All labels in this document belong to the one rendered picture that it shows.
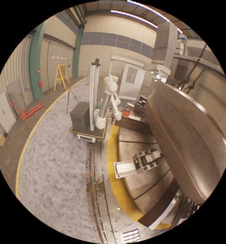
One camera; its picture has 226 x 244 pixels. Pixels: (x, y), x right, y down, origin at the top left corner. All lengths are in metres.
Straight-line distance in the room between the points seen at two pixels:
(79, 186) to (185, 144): 2.01
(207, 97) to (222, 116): 1.14
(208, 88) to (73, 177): 5.69
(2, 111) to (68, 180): 4.61
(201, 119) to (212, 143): 0.32
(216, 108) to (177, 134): 3.32
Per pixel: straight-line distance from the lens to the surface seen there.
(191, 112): 1.05
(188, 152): 1.25
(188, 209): 2.45
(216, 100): 4.35
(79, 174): 1.76
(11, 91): 5.98
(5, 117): 5.21
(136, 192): 1.55
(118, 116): 1.17
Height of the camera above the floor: 1.69
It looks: 41 degrees down
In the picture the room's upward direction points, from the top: 12 degrees clockwise
